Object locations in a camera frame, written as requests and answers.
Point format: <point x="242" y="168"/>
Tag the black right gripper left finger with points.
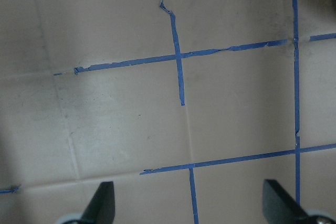
<point x="101" y="208"/>

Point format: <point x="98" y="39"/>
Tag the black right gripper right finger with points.
<point x="278" y="206"/>

